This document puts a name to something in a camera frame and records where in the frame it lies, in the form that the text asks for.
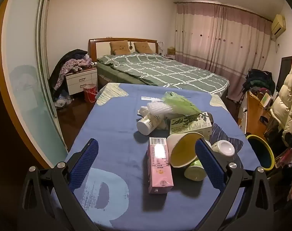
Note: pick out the white paper cup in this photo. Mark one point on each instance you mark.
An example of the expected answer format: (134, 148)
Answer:
(182, 149)

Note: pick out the tissue box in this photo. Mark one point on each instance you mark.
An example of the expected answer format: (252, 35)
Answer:
(171, 51)

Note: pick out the frosted glass wardrobe door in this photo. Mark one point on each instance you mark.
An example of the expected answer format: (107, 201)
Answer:
(23, 77)

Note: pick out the green plastic bag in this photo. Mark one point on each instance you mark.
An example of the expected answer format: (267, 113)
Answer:
(179, 101)

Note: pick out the cream puffer jacket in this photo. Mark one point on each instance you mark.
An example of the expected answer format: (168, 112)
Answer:
(287, 96)

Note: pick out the pink striped curtain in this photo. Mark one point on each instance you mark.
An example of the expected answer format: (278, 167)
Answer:
(220, 41)

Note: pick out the beige air conditioner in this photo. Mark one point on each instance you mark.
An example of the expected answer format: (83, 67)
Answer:
(278, 25)

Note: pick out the white tissue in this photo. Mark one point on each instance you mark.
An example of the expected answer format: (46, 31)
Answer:
(143, 110)

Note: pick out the dark blue pouch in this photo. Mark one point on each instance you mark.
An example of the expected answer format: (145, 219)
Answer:
(264, 120)

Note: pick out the pink drink carton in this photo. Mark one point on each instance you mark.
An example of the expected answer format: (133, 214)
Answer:
(160, 173)

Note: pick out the red bucket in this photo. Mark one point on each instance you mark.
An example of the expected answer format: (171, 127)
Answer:
(89, 93)

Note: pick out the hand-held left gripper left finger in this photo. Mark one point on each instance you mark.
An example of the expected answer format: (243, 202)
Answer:
(84, 166)

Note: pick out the pile of dark clothes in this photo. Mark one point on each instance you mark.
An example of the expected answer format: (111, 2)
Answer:
(259, 79)

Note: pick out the yellow rimmed blue bin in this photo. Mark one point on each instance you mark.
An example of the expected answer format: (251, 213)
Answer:
(259, 151)

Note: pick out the wooden desk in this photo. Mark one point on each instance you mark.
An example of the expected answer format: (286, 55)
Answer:
(254, 110)

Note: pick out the pink floral cloth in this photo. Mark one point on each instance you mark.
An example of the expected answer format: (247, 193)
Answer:
(284, 160)

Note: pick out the small green box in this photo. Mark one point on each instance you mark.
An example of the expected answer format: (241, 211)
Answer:
(265, 99)

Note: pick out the wooden bed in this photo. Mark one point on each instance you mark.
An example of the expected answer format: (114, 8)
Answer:
(100, 47)

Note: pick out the patterned white packet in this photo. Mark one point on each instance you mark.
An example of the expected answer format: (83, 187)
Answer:
(158, 108)

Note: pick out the black television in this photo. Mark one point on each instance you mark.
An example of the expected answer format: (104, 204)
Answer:
(284, 72)

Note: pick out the white nightstand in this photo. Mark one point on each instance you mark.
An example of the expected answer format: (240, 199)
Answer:
(78, 79)

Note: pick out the small white jar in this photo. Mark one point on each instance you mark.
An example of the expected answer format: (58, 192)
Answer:
(224, 148)

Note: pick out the brown pillow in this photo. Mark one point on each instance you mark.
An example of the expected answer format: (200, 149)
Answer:
(143, 47)
(119, 48)

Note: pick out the white plastic bottle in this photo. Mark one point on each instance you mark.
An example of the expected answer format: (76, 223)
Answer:
(146, 125)

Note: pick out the small printed plastic bottle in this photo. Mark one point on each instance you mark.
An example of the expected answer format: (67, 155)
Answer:
(194, 172)

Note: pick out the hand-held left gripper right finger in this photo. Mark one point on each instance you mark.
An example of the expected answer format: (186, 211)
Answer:
(208, 166)

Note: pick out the green leaf print carton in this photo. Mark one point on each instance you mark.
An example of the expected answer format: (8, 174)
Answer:
(189, 125)

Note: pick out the blue printed tablecloth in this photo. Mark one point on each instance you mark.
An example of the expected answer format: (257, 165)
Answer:
(117, 134)

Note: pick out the green plaid duvet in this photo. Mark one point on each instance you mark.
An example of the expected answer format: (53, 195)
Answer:
(160, 69)

